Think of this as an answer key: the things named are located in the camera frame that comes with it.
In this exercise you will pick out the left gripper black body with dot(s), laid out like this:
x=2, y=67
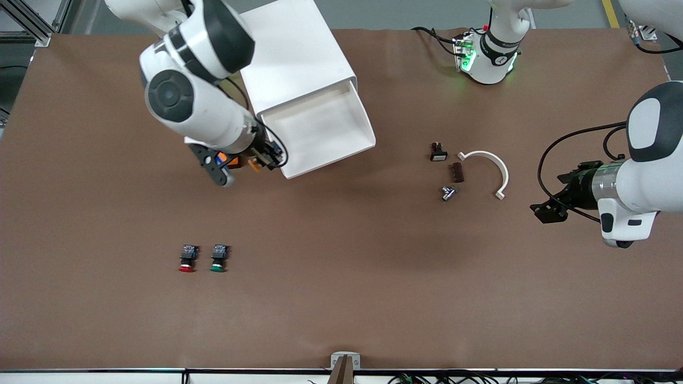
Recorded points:
x=578, y=188

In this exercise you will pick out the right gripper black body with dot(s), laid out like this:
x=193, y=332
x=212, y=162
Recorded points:
x=260, y=148

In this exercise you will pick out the yellow mushroom push button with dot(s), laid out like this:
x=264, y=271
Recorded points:
x=255, y=165

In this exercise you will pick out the white drawer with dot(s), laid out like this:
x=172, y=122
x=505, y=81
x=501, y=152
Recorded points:
x=320, y=128

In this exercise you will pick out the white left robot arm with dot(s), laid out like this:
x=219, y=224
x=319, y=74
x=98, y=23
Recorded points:
x=651, y=181

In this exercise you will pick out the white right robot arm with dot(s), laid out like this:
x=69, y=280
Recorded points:
x=208, y=114

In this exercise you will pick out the white drawer cabinet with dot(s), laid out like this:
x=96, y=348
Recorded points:
x=299, y=53

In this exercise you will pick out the green mushroom push button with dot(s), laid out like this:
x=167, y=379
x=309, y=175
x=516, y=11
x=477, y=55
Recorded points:
x=219, y=256

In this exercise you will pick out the red mushroom push button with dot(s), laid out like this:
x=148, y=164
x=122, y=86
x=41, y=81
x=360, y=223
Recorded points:
x=187, y=256

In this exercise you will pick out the small brown block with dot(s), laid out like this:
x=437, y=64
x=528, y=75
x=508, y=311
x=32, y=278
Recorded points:
x=458, y=173

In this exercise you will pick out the small silver black connector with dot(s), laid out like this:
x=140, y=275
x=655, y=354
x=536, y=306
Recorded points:
x=448, y=193

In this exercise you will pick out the orange button enclosure box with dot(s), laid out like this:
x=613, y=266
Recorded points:
x=233, y=160

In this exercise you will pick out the white curved plastic bracket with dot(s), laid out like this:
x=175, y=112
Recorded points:
x=504, y=173

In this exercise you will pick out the black switch with white face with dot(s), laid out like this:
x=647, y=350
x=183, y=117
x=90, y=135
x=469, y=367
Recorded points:
x=438, y=154

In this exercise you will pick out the aluminium frame profile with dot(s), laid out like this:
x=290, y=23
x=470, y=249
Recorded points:
x=32, y=24
x=646, y=33

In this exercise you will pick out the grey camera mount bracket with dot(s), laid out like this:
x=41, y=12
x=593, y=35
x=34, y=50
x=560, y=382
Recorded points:
x=336, y=360

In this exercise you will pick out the white table edge rail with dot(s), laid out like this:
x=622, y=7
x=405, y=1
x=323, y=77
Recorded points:
x=106, y=377

